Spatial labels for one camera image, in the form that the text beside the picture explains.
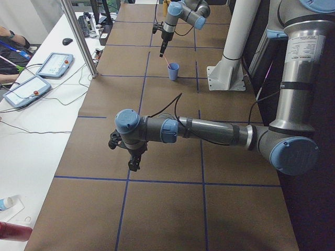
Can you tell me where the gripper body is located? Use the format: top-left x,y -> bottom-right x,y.
128,141 -> 148,162
161,25 -> 175,47

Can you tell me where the blue plastic cup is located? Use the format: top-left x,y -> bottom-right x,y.
167,63 -> 180,81

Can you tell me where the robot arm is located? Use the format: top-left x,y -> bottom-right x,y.
152,1 -> 210,58
108,1 -> 334,176

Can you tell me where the yellow-brown cup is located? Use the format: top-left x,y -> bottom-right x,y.
162,0 -> 170,17

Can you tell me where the black keyboard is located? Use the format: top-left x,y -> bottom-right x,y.
78,15 -> 90,38

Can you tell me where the black computer mouse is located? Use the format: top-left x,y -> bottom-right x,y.
62,38 -> 73,46

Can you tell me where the far teach pendant tablet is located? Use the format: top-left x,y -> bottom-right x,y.
36,52 -> 74,79

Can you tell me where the teach pendant tablet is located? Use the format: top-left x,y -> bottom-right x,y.
36,52 -> 74,79
3,75 -> 51,108

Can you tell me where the near teach pendant tablet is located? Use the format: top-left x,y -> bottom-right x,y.
3,75 -> 51,108

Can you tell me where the white blue tube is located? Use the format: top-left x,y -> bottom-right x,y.
0,197 -> 14,211

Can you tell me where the red bottle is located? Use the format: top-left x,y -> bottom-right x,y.
1,222 -> 32,242

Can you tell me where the seated person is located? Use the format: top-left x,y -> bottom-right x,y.
1,26 -> 32,84

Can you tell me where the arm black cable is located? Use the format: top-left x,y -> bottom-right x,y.
149,90 -> 285,146
154,0 -> 196,37

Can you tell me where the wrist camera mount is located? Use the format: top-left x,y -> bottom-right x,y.
152,22 -> 164,34
108,129 -> 124,150

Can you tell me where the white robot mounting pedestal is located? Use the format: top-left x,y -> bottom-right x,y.
207,0 -> 261,91

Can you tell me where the aluminium frame post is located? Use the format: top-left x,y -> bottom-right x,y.
60,0 -> 98,78

